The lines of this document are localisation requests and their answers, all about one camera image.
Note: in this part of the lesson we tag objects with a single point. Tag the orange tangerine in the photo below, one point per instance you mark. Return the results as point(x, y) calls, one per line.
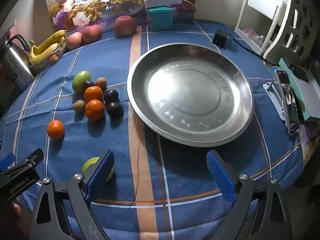
point(95, 110)
point(55, 129)
point(93, 93)

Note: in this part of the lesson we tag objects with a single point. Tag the floral painting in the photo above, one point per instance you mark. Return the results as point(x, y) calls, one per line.
point(87, 5)

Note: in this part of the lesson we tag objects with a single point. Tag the dark purple plum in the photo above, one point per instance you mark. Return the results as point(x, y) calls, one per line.
point(111, 95)
point(115, 109)
point(88, 83)

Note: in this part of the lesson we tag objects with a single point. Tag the clear plastic tray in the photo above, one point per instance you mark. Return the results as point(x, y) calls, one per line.
point(50, 63)

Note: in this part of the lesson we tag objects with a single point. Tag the round stainless steel plate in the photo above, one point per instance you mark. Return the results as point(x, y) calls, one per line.
point(190, 92)

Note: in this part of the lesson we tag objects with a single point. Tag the smartphone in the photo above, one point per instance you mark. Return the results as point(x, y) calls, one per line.
point(290, 100)

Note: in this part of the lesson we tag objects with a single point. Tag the clear plastic bag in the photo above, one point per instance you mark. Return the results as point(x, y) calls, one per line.
point(253, 37)

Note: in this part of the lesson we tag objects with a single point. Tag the brown kiwi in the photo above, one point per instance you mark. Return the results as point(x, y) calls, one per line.
point(101, 82)
point(79, 105)

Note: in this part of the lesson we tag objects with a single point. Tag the teal plastic box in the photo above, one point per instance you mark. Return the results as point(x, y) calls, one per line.
point(160, 20)

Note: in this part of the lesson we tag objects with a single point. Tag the teal and white carton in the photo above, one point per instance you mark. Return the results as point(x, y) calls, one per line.
point(307, 90)

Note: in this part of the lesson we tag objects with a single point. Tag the oval green jujube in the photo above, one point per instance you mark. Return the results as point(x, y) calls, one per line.
point(81, 80)

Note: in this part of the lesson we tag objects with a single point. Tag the blue plaid tablecloth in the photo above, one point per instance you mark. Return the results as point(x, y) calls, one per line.
point(107, 55)

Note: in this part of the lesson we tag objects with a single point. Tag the round green jujube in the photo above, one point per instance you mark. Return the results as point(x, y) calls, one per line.
point(90, 165)

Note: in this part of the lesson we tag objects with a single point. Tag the white plastic chair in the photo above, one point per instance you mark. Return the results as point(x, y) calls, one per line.
point(291, 17)

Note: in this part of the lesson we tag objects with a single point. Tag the dark red apple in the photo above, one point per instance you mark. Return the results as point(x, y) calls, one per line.
point(125, 26)

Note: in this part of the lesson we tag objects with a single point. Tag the black power adapter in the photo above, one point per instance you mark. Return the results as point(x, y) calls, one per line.
point(220, 38)

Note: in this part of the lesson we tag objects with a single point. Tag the white phone stand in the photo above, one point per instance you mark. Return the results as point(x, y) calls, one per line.
point(273, 97)

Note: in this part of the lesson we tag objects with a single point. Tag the pink apple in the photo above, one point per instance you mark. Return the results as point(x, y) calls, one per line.
point(74, 40)

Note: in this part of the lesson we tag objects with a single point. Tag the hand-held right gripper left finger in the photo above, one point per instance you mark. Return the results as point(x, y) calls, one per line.
point(100, 175)

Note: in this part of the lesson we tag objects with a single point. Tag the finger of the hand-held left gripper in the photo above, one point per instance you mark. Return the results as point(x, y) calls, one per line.
point(33, 157)
point(6, 161)

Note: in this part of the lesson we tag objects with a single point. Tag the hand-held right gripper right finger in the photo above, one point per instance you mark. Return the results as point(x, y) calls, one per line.
point(221, 177)

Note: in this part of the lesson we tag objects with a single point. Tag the clear glass container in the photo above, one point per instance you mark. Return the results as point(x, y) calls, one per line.
point(185, 17)

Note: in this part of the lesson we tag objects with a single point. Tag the stainless steel kettle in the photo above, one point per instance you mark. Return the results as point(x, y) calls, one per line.
point(15, 65)

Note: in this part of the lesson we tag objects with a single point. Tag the yellow banana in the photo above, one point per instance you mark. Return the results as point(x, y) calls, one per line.
point(42, 53)
point(53, 38)

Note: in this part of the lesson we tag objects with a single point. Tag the purple patterned packet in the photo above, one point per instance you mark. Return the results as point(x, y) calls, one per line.
point(310, 140)

